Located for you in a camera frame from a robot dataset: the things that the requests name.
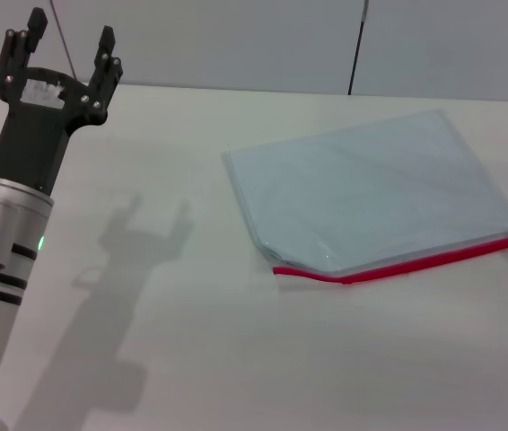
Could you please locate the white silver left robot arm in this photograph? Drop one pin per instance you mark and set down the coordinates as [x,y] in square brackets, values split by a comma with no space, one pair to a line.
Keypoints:
[7,251]

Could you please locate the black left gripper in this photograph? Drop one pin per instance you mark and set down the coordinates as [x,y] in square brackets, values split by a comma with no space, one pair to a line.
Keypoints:
[34,130]

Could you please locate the clear red-zip document bag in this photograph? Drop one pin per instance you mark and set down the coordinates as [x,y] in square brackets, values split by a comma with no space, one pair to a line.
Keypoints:
[370,193]

